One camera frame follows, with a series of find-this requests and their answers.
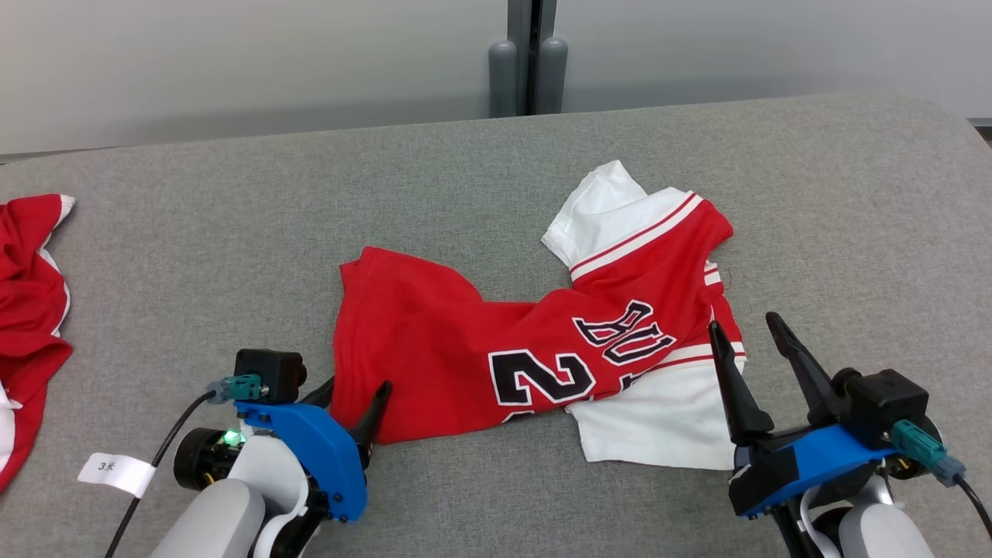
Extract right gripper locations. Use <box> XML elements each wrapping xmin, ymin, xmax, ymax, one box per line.
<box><xmin>708</xmin><ymin>312</ymin><xmax>846</xmax><ymax>558</ymax></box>

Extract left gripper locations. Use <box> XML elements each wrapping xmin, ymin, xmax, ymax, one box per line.
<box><xmin>173</xmin><ymin>376</ymin><xmax>392</xmax><ymax>558</ymax></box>

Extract red Bulls basketball jersey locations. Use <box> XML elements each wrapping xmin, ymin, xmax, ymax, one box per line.
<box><xmin>331</xmin><ymin>160</ymin><xmax>747</xmax><ymax>471</ymax></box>

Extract red shorts with white trim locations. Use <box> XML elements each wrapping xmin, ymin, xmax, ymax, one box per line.
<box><xmin>0</xmin><ymin>194</ymin><xmax>76</xmax><ymax>494</ymax></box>

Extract black cable with teal plug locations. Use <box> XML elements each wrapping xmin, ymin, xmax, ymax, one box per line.
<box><xmin>103</xmin><ymin>374</ymin><xmax>264</xmax><ymax>558</ymax></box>
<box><xmin>890</xmin><ymin>420</ymin><xmax>992</xmax><ymax>536</ymax></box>

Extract white paper cable label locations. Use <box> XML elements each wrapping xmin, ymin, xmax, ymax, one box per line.
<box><xmin>77</xmin><ymin>452</ymin><xmax>156</xmax><ymax>498</ymax></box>

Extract grey cylinder post foot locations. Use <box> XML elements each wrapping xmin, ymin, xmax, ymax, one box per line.
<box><xmin>538</xmin><ymin>36</ymin><xmax>569</xmax><ymax>115</ymax></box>
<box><xmin>488</xmin><ymin>39</ymin><xmax>518</xmax><ymax>119</ymax></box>

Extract grey metal partition post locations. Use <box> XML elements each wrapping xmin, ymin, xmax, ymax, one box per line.
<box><xmin>508</xmin><ymin>0</ymin><xmax>557</xmax><ymax>115</ymax></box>

